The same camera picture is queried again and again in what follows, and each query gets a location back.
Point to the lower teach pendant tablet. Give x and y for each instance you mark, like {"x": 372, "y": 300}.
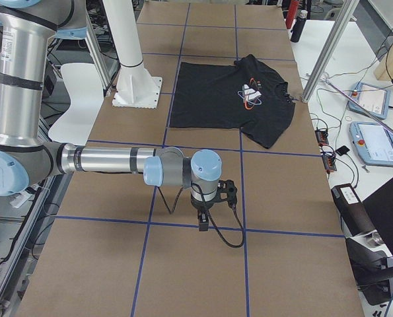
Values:
{"x": 374, "y": 145}

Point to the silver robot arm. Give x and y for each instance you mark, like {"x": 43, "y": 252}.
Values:
{"x": 25, "y": 160}

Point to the upper teach pendant tablet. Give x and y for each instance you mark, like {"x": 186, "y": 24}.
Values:
{"x": 371, "y": 98}

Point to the white plastic chair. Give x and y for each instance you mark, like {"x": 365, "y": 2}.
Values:
{"x": 86, "y": 95}

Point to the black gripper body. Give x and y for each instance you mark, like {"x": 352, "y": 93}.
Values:
{"x": 201, "y": 207}

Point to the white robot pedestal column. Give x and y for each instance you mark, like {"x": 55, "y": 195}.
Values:
{"x": 135, "y": 86}

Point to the aluminium frame post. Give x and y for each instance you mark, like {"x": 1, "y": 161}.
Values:
{"x": 331, "y": 42}

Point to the red bottle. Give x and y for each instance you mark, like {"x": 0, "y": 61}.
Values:
{"x": 291, "y": 13}

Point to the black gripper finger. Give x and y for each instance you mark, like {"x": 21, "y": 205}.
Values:
{"x": 203, "y": 222}

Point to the black box with label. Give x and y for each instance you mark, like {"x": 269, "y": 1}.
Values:
{"x": 351, "y": 209}

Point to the black water bottle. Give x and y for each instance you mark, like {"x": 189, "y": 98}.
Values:
{"x": 298, "y": 26}

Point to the black monitor on stand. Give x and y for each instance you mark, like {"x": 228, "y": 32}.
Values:
{"x": 372, "y": 265}

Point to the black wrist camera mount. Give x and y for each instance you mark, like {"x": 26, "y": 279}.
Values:
{"x": 226, "y": 192}

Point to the black graphic t-shirt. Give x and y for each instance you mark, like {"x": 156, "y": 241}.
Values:
{"x": 248, "y": 95}

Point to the teach pendant tablet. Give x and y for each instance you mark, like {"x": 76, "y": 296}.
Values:
{"x": 374, "y": 145}
{"x": 371, "y": 98}

